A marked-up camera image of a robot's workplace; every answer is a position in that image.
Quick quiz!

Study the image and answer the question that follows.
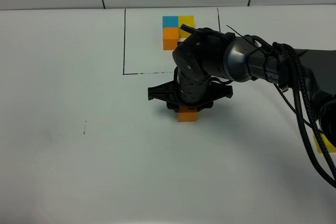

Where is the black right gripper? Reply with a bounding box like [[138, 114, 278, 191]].
[[148, 68, 233, 112]]

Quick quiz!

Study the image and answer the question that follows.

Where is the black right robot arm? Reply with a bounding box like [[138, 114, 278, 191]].
[[148, 25, 335, 143]]

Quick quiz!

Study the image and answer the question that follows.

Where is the orange template block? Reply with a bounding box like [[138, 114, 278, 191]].
[[163, 27, 180, 50]]

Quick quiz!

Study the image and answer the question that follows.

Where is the yellow template block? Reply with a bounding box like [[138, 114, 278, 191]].
[[178, 16, 194, 39]]

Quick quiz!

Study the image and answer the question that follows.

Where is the blue template block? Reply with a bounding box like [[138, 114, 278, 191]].
[[162, 16, 179, 28]]

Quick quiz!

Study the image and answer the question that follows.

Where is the black braided cable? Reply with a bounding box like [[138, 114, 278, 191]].
[[272, 41, 336, 188]]

